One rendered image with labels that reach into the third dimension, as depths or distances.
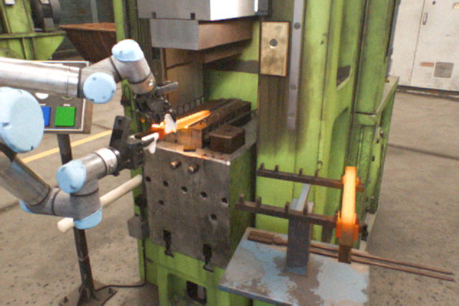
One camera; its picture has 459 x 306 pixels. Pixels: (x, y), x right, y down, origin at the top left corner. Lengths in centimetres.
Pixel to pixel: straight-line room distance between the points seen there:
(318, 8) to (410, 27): 518
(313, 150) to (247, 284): 51
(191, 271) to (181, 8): 100
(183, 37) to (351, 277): 91
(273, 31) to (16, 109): 83
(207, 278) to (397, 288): 111
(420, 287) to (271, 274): 131
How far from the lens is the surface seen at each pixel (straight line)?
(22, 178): 104
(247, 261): 122
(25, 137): 77
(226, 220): 138
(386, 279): 235
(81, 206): 107
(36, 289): 236
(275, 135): 138
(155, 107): 121
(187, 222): 149
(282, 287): 115
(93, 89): 97
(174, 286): 182
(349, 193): 106
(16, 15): 622
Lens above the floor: 144
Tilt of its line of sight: 20 degrees down
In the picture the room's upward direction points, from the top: 1 degrees counter-clockwise
